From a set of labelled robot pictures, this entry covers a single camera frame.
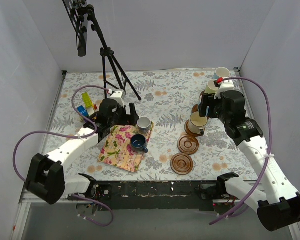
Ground small grey patterned cup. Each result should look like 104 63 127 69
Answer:
137 116 152 134

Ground white mug green handle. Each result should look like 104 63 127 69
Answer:
204 79 219 94

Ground dark blue mug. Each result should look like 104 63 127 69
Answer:
130 134 149 153

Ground brown wooden coaster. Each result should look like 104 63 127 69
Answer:
184 120 205 137
170 153 194 175
191 104 198 114
177 135 200 155

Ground white mug light blue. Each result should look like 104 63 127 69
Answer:
213 67 231 80

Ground cream enamel mug dark rim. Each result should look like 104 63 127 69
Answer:
188 111 208 136

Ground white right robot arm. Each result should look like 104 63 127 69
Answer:
198 90 300 232

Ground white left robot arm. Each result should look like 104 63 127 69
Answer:
24 98 140 205

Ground colourful toy blocks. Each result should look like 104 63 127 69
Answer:
76 92 98 118

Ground floral serving tray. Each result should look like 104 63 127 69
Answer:
98 125 145 173

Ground floral table cloth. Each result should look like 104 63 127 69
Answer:
37 69 270 182

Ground black tripod stand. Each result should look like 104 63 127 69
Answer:
86 4 142 101

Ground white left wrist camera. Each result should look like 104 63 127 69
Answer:
110 89 126 107

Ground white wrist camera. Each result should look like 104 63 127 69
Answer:
214 77 235 100
110 89 126 107

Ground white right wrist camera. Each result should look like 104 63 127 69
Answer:
214 77 235 100

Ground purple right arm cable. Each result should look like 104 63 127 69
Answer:
209 76 274 225

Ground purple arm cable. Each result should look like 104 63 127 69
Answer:
209 76 274 225
12 85 115 227

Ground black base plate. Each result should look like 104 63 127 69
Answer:
87 180 239 211

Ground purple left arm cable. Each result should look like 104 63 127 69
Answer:
12 85 115 227

